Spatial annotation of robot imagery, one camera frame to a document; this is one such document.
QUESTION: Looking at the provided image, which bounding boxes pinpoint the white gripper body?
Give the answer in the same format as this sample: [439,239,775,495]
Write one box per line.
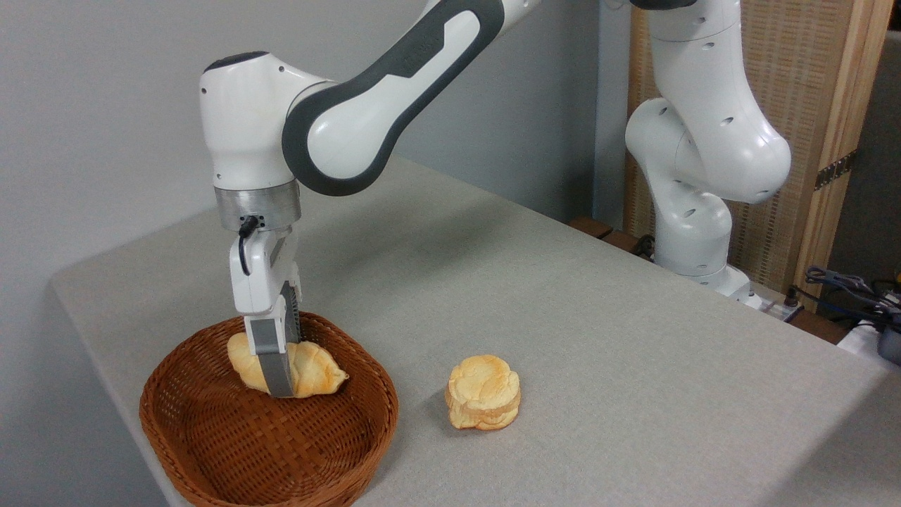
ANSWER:
[229,225,302,316]

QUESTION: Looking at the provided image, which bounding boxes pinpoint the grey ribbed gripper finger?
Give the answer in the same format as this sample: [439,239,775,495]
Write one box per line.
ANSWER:
[244,315,295,399]
[282,280,303,344]

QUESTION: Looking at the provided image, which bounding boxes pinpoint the long croissant-shaped bread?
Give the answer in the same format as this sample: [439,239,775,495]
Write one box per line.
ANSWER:
[227,332,350,399]

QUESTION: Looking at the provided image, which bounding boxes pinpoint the round layered bread roll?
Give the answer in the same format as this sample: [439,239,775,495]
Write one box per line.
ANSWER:
[444,355,522,431]

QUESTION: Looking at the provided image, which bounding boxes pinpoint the brown woven wicker basket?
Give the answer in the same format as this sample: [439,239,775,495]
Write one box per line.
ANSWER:
[139,312,399,507]

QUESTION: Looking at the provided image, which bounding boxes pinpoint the black metal screen hinge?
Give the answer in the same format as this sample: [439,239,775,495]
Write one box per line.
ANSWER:
[814,150,857,191]

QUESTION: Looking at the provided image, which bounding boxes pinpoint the wooden rattan folding screen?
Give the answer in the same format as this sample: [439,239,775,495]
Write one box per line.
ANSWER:
[623,0,895,314]

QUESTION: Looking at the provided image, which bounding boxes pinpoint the grey box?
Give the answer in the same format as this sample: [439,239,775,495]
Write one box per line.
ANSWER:
[876,317,901,365]

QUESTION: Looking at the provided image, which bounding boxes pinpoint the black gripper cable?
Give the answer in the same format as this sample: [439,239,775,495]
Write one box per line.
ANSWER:
[237,215,260,277]

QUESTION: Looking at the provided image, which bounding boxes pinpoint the dark tangled cable bundle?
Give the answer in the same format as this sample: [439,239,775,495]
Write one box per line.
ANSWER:
[785,266,901,332]

